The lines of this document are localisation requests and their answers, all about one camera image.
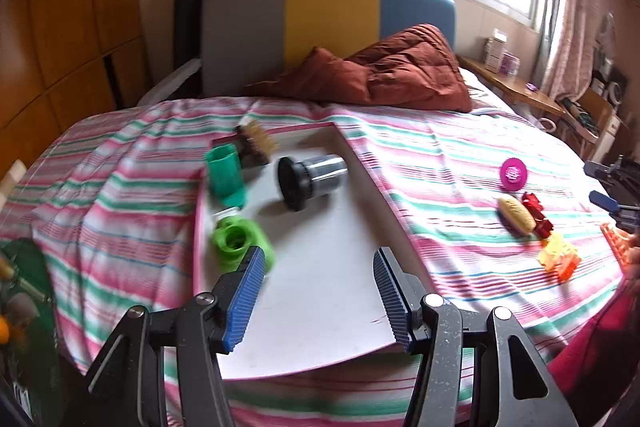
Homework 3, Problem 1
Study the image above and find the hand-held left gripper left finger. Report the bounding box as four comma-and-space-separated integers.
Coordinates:
60, 246, 267, 427

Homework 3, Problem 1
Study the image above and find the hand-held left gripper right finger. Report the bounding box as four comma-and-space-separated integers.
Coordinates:
372, 247, 578, 427

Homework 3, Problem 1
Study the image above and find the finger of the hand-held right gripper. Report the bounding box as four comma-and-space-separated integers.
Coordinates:
583, 159, 640, 188
589, 189, 640, 230

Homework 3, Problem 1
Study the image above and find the light green round plastic part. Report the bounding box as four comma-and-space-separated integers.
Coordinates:
210, 216, 277, 273

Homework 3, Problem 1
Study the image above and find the yellow orange plastic toy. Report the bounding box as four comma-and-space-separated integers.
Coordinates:
537, 234, 582, 283

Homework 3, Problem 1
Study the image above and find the red metal puzzle block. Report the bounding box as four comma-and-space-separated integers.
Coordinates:
521, 191, 546, 215

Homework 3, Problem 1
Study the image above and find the white tray with pink rim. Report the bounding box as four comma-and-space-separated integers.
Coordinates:
192, 121, 408, 381

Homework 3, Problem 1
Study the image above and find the magenta plastic cap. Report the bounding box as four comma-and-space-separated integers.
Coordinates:
498, 158, 531, 192

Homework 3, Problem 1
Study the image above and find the dark green plastic container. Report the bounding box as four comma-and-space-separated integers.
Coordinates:
206, 144, 248, 209

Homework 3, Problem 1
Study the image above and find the black silver lens cylinder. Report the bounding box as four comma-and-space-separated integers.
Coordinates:
277, 153, 348, 212

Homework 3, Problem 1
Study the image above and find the black brass wire brush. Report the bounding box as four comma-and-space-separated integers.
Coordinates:
235, 119, 280, 168

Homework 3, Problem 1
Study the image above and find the orange plastic rack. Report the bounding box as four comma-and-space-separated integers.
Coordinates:
601, 222, 640, 268

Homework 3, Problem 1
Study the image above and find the wooden chair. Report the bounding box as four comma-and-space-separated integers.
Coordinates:
560, 87, 631, 158

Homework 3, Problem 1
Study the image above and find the striped bed sheet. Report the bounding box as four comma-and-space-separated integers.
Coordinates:
0, 96, 628, 427

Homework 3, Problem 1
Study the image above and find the wooden side table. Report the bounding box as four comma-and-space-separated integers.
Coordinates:
457, 54, 566, 118

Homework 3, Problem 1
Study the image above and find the pale pink pillow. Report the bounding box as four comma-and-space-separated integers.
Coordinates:
457, 67, 506, 108

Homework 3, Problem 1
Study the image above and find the dark red cloth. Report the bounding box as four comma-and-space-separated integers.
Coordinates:
547, 267, 640, 427

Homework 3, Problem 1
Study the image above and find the beige curtain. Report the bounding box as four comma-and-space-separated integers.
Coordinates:
537, 0, 608, 102

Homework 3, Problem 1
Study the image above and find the white carton box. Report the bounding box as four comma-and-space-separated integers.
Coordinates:
484, 29, 508, 70

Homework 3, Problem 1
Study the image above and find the dark green bag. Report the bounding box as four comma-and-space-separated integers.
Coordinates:
0, 237, 58, 408

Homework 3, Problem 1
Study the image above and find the brown quilt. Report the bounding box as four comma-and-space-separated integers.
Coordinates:
245, 23, 474, 112

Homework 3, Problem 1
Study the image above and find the white foam block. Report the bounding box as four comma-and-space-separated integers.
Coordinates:
0, 159, 27, 208

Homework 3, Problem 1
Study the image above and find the black rolled mat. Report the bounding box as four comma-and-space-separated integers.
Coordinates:
172, 0, 210, 100

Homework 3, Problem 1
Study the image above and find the grey yellow blue headboard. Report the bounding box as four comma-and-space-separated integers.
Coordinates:
200, 0, 457, 98

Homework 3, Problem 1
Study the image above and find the wooden wardrobe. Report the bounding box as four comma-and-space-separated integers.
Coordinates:
0, 0, 151, 172

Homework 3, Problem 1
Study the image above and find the white bed rail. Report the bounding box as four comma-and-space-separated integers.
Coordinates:
137, 58, 202, 108

